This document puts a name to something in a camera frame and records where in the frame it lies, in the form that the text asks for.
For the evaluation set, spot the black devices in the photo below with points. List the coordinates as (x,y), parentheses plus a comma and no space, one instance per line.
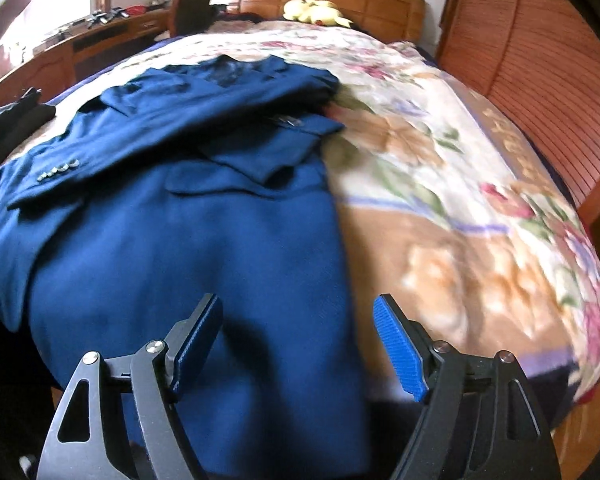
(105,15)

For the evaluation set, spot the red bowl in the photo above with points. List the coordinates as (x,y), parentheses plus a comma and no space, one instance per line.
(137,9)

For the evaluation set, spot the wooden bed headboard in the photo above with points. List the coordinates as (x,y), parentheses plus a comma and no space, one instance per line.
(370,0)

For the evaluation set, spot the dark pillow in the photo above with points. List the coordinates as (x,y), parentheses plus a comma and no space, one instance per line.
(240,15)

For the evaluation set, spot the floral blanket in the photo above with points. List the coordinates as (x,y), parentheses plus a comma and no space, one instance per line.
(455,185)

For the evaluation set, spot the wooden slatted wardrobe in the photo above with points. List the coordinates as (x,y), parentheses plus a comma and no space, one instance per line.
(540,60)

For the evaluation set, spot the blue suit jacket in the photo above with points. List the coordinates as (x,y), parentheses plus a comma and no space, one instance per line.
(180,235)

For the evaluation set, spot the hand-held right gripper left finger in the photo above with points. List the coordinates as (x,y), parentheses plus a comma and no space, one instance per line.
(195,340)

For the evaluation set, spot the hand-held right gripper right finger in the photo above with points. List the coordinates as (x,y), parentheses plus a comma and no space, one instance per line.
(397,345)

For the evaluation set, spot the dark wooden chair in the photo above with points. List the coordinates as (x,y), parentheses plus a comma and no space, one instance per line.
(190,10)

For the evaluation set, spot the long wooden desk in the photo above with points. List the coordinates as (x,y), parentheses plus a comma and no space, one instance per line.
(60,60)

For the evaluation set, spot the yellow plush toy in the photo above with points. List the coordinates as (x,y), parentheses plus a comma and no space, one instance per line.
(310,10)

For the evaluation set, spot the black clothing pile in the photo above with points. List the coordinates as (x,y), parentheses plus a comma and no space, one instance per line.
(10,120)

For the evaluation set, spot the wooden framed window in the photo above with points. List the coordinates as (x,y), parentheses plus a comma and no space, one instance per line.
(30,10)

